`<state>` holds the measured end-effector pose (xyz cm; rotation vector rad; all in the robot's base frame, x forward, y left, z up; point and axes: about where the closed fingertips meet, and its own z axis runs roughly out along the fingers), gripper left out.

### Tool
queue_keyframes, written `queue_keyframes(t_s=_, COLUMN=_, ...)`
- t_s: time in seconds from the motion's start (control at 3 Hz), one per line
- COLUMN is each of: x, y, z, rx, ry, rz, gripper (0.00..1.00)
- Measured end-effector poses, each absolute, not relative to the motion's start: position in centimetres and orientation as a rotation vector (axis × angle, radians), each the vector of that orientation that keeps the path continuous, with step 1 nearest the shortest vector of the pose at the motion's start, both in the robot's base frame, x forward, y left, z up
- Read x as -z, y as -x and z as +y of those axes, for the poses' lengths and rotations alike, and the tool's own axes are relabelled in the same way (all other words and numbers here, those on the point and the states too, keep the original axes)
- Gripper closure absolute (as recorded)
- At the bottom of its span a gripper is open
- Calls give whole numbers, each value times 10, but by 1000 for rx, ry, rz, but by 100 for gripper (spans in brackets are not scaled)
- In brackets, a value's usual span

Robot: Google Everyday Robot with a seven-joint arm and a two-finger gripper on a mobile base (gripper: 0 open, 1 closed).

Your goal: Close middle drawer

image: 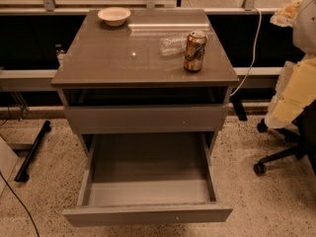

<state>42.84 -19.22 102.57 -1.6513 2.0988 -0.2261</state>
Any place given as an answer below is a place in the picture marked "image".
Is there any grey drawer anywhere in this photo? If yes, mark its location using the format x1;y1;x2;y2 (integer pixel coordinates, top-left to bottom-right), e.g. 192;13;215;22
64;105;228;134
63;132;232;226

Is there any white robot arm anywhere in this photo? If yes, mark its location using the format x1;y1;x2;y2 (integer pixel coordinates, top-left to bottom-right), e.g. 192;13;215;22
264;0;316;128

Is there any grey top drawer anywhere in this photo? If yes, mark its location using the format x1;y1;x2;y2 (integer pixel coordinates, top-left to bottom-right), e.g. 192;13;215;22
64;105;228;134

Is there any grey drawer cabinet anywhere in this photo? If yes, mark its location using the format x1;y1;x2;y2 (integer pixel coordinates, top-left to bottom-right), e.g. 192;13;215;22
51;10;238;149

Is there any black office chair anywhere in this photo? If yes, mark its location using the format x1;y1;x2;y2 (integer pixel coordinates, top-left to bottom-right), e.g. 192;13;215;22
253;101;316;176

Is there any black metal leg right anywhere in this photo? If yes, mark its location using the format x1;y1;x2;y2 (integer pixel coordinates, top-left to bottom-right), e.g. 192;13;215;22
230;96;248;121

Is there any orange soda can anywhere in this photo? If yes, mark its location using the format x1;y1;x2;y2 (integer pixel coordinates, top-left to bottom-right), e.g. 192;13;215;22
184;31;207;72

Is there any clear plastic wrapper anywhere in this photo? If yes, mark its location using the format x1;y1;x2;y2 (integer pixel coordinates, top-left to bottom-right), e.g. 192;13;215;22
159;35;187;56

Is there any white bowl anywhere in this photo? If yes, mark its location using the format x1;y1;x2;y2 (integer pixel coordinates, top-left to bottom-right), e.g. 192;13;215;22
98;7;131;27

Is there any black table leg foot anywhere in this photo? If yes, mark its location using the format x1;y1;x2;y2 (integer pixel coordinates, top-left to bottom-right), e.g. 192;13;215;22
14;120;51;182

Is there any white cable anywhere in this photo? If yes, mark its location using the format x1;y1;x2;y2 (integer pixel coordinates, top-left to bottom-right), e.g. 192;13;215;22
229;7;264;98

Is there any black floor cable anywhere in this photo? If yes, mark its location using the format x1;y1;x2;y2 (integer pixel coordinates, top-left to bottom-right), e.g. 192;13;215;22
0;171;41;237

